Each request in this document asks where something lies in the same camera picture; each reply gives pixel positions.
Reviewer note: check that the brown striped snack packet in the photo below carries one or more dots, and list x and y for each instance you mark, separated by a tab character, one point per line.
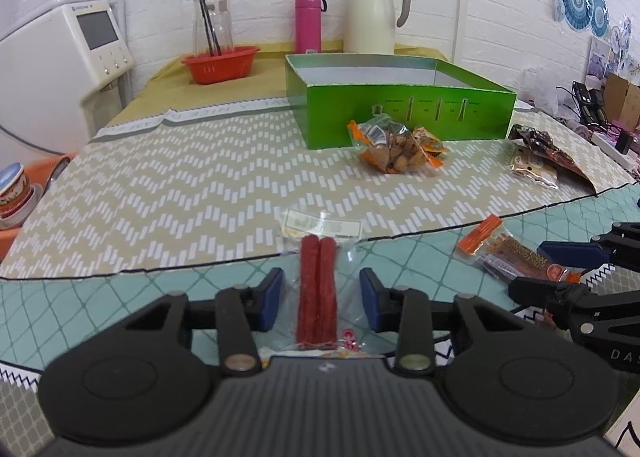
520	259

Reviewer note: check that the beige chevron tablecloth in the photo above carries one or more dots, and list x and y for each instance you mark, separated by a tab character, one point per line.
175	187

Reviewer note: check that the orange plastic basin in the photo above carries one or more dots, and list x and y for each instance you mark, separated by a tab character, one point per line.
47	171

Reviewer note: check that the long white power strip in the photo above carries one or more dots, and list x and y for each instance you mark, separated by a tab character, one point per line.
607	147

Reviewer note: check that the orange-edged clear snack packet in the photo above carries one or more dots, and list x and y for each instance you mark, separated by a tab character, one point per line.
380	127

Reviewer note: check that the black chopstick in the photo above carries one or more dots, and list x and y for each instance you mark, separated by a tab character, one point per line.
205	17
211	19

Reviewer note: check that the white water dispenser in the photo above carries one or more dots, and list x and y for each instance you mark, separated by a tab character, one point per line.
40	77

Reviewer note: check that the brown chocolate packet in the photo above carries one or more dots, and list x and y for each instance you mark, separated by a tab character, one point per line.
555	149

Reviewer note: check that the purple wall poster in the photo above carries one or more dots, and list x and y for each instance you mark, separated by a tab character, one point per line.
599	59

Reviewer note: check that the stack of bowls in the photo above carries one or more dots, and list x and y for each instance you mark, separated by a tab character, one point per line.
15	192

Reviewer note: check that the pink thermos bottle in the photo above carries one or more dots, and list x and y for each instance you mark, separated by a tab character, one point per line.
307	24

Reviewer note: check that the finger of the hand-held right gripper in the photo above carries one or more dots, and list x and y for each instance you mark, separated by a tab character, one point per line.
575	254
535	289

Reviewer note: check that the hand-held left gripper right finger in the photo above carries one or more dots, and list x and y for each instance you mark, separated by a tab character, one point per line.
371	298

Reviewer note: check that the cream thermos jug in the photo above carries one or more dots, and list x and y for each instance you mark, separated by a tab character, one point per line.
367	22

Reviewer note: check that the clear glass carafe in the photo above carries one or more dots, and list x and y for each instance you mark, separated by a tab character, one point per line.
222	22

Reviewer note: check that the black power adapter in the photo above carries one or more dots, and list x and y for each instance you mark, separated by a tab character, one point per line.
624	141

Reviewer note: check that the clear plastic bag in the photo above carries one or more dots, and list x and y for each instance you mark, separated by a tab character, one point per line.
545	94

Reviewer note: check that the small blue round wall decoration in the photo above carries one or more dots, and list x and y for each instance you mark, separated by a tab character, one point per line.
600	17

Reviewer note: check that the clear nut snack packet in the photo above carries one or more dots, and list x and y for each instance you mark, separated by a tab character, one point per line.
395	156

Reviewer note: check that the beige cookie packet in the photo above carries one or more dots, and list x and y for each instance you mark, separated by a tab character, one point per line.
530	166

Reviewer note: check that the brown cardboard box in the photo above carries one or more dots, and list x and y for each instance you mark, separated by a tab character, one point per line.
622	99

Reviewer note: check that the black electronic device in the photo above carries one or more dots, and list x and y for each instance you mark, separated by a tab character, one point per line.
587	99

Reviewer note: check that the orange stick snack packet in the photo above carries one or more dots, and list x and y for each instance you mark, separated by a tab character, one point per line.
480	234

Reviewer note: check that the clear red sausage packet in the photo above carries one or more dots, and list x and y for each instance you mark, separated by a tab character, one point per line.
315	287

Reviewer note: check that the red plastic basket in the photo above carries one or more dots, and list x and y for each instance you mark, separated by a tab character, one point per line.
220	67

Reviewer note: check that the yellow cloth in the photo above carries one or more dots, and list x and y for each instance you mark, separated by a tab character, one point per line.
160	87

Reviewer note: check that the green cardboard box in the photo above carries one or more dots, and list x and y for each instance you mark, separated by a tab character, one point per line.
350	107

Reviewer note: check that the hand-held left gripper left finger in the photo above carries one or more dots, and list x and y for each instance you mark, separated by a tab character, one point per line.
270	298

